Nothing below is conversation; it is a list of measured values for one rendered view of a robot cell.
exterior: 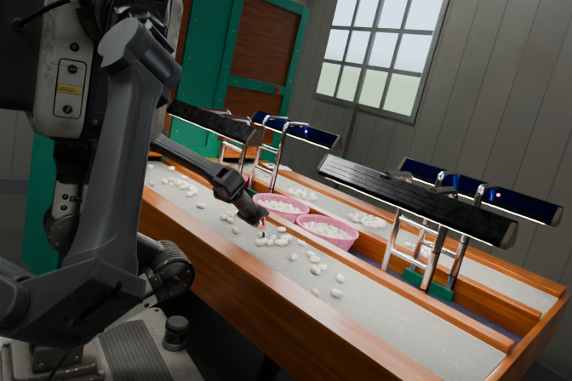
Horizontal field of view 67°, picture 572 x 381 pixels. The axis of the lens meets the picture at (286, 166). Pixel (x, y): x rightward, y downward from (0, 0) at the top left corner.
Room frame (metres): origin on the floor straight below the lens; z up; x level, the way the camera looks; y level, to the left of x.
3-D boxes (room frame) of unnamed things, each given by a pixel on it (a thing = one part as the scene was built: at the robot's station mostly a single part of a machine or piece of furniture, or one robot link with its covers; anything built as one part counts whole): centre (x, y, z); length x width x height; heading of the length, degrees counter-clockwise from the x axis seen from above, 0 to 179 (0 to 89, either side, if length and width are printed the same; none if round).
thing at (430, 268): (1.30, -0.41, 0.90); 0.20 x 0.19 x 0.45; 49
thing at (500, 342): (1.69, -0.03, 0.71); 1.81 x 0.05 x 0.11; 49
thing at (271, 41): (2.61, 0.73, 1.31); 1.36 x 0.55 x 0.95; 139
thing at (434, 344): (1.55, 0.08, 0.73); 1.81 x 0.30 x 0.02; 49
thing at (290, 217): (1.92, -0.02, 0.72); 0.27 x 0.27 x 0.10
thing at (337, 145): (2.31, 0.00, 1.08); 0.62 x 0.08 x 0.07; 49
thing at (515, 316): (1.93, -0.25, 0.71); 1.81 x 0.05 x 0.11; 49
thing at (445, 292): (1.61, -0.68, 0.90); 0.20 x 0.19 x 0.45; 49
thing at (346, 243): (1.73, -0.23, 0.72); 0.27 x 0.27 x 0.10
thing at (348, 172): (1.25, -0.36, 1.08); 0.62 x 0.08 x 0.07; 49
